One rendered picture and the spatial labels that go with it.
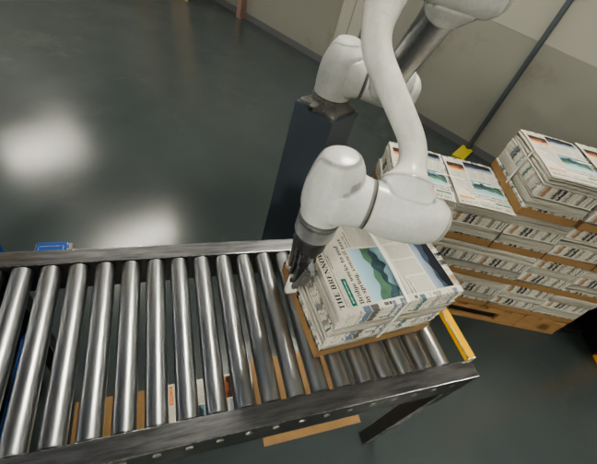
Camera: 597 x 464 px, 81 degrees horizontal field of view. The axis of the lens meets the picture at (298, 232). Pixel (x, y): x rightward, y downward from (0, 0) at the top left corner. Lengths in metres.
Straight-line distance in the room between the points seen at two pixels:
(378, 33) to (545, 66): 3.25
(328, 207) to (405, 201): 0.14
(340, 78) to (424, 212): 0.87
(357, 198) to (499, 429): 1.79
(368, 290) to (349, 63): 0.88
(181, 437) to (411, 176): 0.71
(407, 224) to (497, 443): 1.68
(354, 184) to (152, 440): 0.66
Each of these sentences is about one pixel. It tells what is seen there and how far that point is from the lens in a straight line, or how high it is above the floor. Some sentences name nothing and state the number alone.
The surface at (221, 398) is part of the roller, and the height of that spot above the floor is 0.80.
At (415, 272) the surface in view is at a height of 1.03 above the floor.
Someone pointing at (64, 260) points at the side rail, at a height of 0.80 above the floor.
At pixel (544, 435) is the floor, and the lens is 2.43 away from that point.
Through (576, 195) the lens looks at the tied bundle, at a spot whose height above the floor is 1.00.
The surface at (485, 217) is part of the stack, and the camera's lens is 1.83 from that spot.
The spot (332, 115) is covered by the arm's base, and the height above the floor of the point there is 1.02.
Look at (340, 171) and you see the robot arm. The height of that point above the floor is 1.33.
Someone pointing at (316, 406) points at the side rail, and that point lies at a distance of 0.95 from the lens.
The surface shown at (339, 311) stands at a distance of 0.80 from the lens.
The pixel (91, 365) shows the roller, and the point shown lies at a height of 0.80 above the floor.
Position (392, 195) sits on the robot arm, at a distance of 0.67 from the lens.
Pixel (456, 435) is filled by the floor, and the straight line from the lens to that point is 2.10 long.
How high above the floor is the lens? 1.68
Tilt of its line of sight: 45 degrees down
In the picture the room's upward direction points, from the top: 19 degrees clockwise
